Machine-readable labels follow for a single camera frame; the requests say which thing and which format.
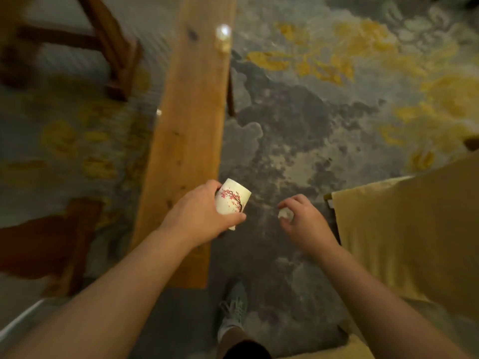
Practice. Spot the grey sneaker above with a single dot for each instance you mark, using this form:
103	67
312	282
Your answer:
234	310

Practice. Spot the dark wooden table frame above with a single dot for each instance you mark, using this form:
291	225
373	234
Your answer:
108	48

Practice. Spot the small clear glass cup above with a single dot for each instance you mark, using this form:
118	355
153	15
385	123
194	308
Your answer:
223	36

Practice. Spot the small white object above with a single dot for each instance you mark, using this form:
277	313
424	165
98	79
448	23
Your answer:
286	213

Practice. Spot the grey and yellow patterned rug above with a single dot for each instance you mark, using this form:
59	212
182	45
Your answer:
318	119

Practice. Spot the person's left thumb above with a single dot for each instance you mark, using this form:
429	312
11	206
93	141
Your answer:
234	219

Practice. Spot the long wooden bench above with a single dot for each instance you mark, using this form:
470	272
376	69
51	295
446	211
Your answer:
187	138

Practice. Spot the person's left hand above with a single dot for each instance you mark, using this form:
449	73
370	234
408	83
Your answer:
194	214

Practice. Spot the person's right thumb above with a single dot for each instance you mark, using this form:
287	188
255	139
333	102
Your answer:
286	226

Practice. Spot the person's right middle finger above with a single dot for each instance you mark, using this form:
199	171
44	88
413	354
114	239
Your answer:
302	198

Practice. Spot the person's right forearm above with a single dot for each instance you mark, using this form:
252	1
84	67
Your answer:
378	306

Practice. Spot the person's right hand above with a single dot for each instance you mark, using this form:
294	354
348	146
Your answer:
310	226

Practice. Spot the person's left forearm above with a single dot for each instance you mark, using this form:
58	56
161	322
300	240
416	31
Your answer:
104	299

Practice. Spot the white cup with blossom print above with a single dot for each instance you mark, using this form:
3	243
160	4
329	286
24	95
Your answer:
232	201

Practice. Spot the dark wooden furniture piece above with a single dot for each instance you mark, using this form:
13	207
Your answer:
48	239

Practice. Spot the yellow cloth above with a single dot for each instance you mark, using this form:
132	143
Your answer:
411	235

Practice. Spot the person's leg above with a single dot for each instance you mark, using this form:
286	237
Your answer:
239	345

